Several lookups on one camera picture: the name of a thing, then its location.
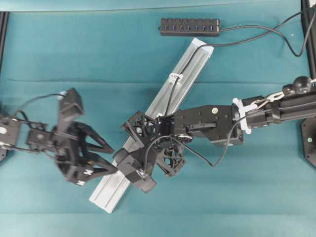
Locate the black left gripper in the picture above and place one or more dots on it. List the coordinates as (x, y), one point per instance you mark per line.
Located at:
(70, 151)

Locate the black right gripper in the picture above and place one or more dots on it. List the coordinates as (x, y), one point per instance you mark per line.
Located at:
(165, 135)

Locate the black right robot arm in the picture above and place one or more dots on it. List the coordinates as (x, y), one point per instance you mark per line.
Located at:
(225, 125)

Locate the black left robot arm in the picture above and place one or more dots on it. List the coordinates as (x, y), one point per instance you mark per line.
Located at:
(9, 132)

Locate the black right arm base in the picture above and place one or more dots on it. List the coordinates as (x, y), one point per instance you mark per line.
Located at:
(308, 129)

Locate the black USB hub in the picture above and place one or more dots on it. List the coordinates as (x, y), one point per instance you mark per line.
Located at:
(190, 27)

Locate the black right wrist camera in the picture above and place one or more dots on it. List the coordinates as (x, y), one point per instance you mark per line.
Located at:
(131, 165)

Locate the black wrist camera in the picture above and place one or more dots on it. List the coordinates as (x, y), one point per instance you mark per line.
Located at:
(70, 108)
(131, 165)

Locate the aluminium rail profile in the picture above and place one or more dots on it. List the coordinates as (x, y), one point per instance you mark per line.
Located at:
(112, 187)

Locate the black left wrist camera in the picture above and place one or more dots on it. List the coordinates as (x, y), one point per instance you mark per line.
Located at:
(70, 108)

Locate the black left frame post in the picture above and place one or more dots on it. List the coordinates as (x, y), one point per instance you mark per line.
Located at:
(4, 15)

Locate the black frame post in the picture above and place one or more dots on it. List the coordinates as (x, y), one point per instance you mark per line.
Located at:
(4, 15)
(306, 19)

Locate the black right frame post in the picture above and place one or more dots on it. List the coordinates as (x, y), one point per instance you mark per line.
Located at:
(306, 19)

